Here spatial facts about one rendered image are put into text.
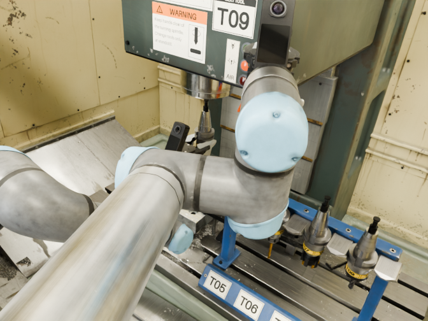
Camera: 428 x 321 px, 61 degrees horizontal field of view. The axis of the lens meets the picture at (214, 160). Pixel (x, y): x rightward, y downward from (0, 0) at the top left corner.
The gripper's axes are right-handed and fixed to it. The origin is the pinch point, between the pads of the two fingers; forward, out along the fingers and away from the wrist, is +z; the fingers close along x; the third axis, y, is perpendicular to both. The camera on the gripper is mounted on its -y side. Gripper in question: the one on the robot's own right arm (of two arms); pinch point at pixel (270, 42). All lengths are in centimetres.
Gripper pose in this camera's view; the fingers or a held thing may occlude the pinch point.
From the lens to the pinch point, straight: 70.0
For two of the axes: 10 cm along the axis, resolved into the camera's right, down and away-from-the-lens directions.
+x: 9.9, 1.2, -0.7
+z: 1.2, -5.1, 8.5
